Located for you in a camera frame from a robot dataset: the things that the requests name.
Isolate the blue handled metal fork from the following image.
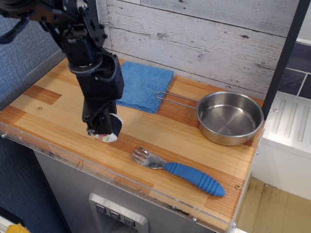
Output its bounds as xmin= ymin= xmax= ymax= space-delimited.
xmin=132 ymin=147 xmax=225 ymax=197

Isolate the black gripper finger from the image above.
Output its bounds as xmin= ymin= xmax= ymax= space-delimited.
xmin=82 ymin=98 xmax=111 ymax=135
xmin=93 ymin=100 xmax=117 ymax=134

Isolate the blue folded cloth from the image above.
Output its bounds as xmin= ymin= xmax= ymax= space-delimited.
xmin=117 ymin=61 xmax=174 ymax=114

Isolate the silver dispenser button panel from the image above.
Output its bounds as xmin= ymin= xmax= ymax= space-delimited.
xmin=88 ymin=192 xmax=149 ymax=233

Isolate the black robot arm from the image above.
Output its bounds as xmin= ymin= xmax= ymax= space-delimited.
xmin=0 ymin=0 xmax=124 ymax=137

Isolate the stainless steel pan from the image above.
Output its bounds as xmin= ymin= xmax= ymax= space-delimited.
xmin=155 ymin=91 xmax=264 ymax=146

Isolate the yellow black object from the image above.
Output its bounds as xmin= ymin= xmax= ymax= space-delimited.
xmin=0 ymin=216 xmax=30 ymax=233

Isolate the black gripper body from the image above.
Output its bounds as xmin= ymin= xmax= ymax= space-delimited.
xmin=75 ymin=54 xmax=124 ymax=101

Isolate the white ribbed cabinet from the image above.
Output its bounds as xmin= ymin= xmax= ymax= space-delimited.
xmin=252 ymin=92 xmax=311 ymax=199

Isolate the toy sushi roll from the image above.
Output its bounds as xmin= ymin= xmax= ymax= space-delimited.
xmin=95 ymin=113 xmax=123 ymax=143

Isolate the dark grey right post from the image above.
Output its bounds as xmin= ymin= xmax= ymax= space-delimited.
xmin=262 ymin=0 xmax=311 ymax=120

